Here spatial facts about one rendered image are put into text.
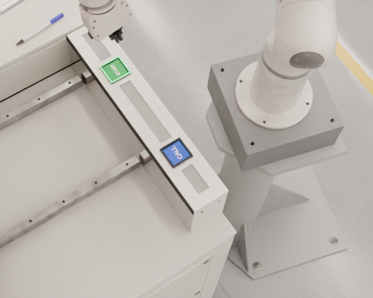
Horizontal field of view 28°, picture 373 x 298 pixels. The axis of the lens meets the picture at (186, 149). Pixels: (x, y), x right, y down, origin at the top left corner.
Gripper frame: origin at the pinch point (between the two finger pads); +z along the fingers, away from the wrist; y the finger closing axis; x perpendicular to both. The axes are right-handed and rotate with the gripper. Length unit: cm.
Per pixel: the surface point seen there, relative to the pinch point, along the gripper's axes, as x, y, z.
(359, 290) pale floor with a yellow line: -69, 28, 120
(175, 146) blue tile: -24.7, -2.9, 14.8
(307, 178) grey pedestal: -26, 39, 121
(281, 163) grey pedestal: -37, 18, 34
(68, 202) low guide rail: -18.8, -30.4, 20.6
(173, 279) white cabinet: -46, -21, 31
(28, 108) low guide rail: 8.1, -26.0, 21.6
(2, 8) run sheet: 29.4, -17.1, 11.4
